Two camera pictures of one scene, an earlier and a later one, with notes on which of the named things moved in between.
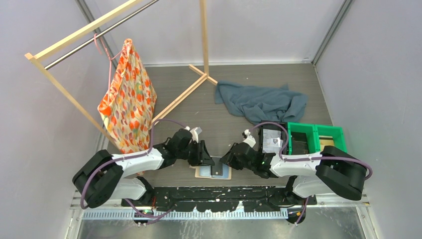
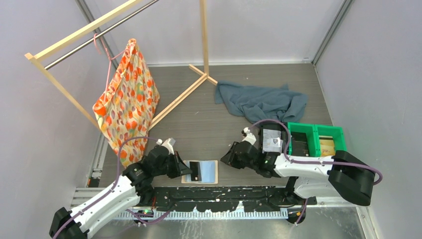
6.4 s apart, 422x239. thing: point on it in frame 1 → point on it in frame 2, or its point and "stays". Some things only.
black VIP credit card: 217,169 → 195,168
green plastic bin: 308,138 stays
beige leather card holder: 205,171 → 209,170
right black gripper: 229,159 stays
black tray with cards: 273,137 stays
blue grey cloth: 255,104 stays
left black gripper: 206,159 → 180,168
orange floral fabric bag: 127,108 stays
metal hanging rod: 101,35 stays
